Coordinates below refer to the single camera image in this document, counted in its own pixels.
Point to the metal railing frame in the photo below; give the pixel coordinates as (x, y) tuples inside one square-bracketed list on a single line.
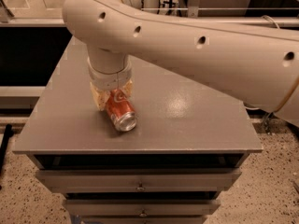
[(274, 13)]

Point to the grey drawer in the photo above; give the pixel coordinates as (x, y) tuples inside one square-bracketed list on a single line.
[(137, 180), (141, 208)]

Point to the red coke can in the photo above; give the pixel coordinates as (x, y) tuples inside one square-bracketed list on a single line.
[(120, 111)]

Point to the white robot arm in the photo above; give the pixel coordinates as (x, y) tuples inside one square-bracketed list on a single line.
[(257, 65)]

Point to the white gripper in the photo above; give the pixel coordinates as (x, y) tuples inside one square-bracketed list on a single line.
[(107, 78)]

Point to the black object at left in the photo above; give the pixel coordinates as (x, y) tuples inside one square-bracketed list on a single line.
[(8, 133)]

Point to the top grey drawer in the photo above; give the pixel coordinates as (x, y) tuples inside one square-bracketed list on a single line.
[(137, 180)]

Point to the grey drawer cabinet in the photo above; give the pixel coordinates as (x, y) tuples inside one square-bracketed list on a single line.
[(181, 125)]

